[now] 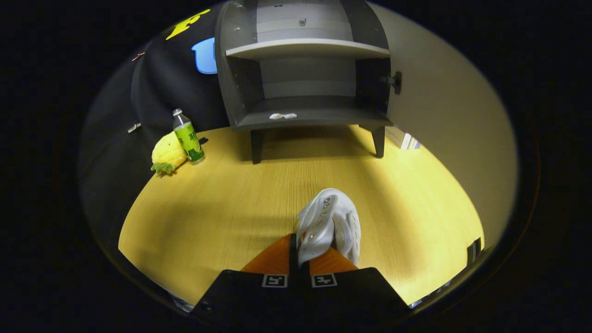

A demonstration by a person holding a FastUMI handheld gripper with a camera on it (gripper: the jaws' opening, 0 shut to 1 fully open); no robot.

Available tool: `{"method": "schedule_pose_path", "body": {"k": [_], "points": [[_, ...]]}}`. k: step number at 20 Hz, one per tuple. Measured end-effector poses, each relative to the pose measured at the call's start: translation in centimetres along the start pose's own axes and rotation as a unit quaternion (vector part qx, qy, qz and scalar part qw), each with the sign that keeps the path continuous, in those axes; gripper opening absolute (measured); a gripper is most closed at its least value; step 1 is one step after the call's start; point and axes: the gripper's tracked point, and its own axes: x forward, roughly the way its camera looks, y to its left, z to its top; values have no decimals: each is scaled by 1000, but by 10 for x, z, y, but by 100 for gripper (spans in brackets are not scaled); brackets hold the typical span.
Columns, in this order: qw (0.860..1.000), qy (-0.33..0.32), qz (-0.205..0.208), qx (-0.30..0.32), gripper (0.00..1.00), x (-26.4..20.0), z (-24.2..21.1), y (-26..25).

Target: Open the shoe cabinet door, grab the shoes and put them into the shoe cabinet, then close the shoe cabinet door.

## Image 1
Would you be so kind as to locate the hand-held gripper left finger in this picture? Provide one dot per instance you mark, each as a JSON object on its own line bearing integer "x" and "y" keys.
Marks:
{"x": 292, "y": 254}

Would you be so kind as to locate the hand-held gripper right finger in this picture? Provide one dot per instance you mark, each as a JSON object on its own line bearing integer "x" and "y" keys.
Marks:
{"x": 351, "y": 296}

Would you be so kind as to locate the white shoe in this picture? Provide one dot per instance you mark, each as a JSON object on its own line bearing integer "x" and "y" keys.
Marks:
{"x": 323, "y": 222}

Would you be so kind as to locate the grey shoe cabinet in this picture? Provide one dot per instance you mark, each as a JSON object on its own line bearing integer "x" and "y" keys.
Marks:
{"x": 305, "y": 106}

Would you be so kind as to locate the green label plastic bottle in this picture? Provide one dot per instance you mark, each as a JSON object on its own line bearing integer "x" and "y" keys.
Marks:
{"x": 188, "y": 138}

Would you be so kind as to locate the yellow pineapple plush toy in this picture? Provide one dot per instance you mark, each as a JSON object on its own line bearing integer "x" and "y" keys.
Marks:
{"x": 167, "y": 152}

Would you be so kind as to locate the white clip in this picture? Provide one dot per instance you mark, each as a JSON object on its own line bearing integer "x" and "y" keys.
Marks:
{"x": 134, "y": 127}

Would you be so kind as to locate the black backdrop cloth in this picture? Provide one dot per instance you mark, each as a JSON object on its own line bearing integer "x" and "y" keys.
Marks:
{"x": 152, "y": 92}

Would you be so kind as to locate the red clip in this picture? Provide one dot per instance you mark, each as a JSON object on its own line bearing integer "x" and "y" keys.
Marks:
{"x": 138, "y": 56}

